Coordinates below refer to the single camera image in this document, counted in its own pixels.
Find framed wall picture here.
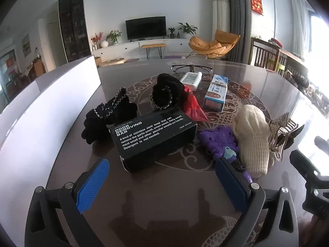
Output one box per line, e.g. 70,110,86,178
22,34,31,57

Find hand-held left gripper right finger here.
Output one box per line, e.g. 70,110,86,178
215,157,300,247

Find white television cabinet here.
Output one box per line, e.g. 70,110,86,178
91,38,196,58

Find dark patterned wooden desktop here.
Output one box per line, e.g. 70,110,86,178
45,58,329,247

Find blue white toothpaste box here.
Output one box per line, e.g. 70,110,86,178
204,74,229,112

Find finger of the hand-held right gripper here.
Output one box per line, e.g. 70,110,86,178
314,136,329,151
290,149,320,183

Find red wall hanging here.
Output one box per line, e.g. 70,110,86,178
250,0,264,16

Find white tower air conditioner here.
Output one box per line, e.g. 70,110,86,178
211,0,230,35

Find round beige floor cushion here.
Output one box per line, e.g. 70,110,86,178
99,58,126,65

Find wooden bench black legs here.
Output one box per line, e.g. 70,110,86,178
141,43,167,59

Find cream knit glove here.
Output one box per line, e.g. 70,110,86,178
233,105,273,178

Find white board panel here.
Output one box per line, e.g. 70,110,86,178
0,55,102,237

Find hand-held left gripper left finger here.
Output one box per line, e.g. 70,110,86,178
24,158,110,247

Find black frame eyeglasses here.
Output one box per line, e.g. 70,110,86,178
171,64,214,74

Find rhinestone bow hair clip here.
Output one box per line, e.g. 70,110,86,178
267,112,305,162

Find dark glass display cabinet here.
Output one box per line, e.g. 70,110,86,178
58,0,92,63

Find bushy green potted plant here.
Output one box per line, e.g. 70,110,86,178
106,30,122,44

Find large leafy potted plant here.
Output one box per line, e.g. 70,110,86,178
177,22,198,38

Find grey curtain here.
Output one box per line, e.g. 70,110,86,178
220,0,254,65

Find black television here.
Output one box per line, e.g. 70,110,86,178
125,16,167,42

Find black printed cardboard box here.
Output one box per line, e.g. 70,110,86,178
107,108,198,173

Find dark wooden slatted chair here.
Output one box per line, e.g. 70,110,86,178
250,37,280,71

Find orange lounge chair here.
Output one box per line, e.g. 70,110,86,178
188,29,241,59

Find black glove with white trim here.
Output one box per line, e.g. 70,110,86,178
81,87,137,144

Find purple plastic toy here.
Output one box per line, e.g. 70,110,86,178
200,127,251,183

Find white plastic bottle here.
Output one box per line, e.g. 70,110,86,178
179,71,203,92

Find red flower bouquet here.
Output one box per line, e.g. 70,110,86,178
91,32,103,49

